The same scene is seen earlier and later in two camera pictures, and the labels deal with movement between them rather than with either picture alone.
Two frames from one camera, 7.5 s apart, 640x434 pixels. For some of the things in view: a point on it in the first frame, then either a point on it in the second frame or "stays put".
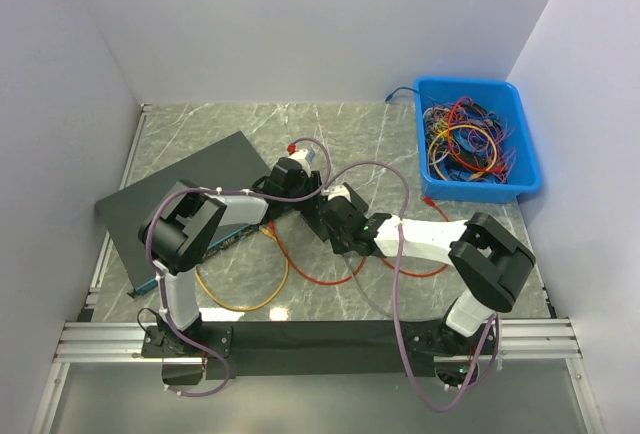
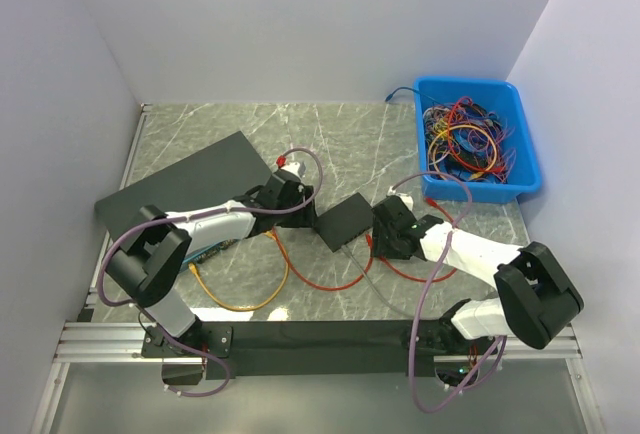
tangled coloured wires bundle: [465, 141] stays put
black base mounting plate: [323, 349] stays put
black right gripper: [339, 247] → [379, 246]
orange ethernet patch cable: [269, 232] stays put
